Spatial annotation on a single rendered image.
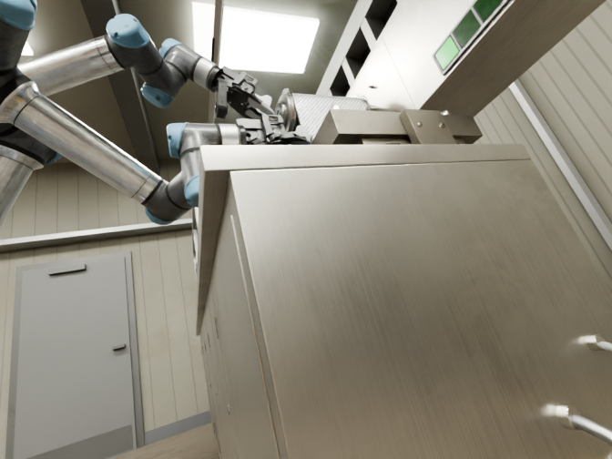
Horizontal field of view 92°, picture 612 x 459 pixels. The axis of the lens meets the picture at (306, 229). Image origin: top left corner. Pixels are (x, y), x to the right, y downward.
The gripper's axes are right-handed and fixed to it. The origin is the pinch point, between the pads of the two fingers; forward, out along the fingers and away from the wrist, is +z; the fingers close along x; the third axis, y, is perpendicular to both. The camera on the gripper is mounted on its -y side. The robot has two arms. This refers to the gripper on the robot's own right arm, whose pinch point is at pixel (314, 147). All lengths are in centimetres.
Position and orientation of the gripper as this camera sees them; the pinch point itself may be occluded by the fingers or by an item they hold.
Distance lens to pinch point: 81.3
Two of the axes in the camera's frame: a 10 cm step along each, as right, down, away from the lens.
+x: -3.3, 3.9, 8.6
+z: 9.1, -1.2, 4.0
